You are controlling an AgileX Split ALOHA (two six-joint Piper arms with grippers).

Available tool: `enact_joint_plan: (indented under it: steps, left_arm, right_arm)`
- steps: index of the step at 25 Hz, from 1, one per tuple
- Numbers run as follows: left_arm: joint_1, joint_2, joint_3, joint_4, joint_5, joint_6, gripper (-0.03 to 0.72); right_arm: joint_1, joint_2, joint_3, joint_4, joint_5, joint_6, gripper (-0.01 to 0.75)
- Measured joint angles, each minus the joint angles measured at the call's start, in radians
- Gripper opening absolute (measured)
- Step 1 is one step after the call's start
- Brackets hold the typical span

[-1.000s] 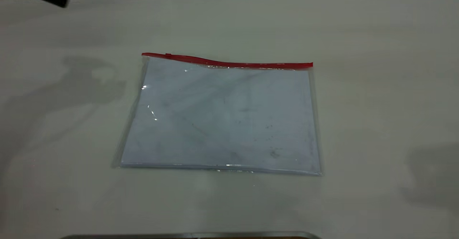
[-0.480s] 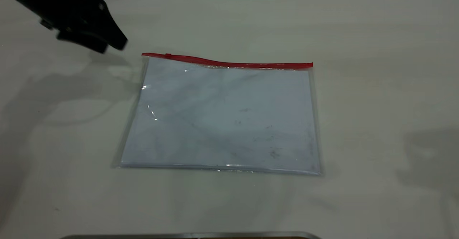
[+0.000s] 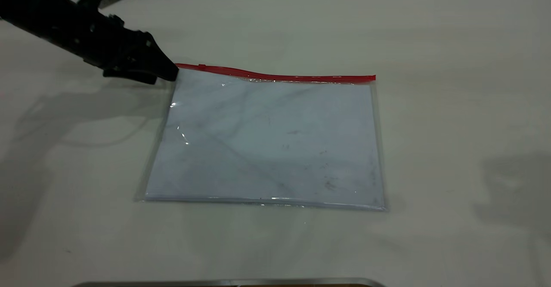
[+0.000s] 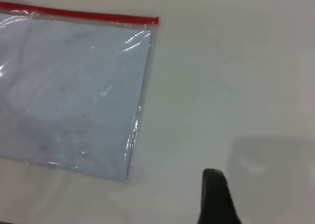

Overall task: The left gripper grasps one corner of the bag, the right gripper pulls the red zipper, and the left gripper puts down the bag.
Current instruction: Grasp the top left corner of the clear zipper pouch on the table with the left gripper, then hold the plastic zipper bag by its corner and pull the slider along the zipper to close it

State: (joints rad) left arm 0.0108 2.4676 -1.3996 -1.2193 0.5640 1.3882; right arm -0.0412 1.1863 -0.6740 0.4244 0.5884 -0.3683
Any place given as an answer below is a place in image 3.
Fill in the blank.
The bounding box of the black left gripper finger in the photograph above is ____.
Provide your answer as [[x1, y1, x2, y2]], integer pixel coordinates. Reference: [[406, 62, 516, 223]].
[[102, 68, 158, 85], [144, 31, 179, 81]]

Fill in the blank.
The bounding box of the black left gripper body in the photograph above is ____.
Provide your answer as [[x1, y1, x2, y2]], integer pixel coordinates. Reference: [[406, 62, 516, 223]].
[[75, 7, 149, 75]]

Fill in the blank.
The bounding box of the grey metal bar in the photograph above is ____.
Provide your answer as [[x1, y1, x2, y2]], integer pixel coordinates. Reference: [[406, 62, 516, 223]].
[[71, 278, 386, 287]]

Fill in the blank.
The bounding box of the clear plastic bag red zipper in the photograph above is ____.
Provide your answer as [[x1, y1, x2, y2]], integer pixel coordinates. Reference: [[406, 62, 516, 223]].
[[134, 63, 388, 213]]

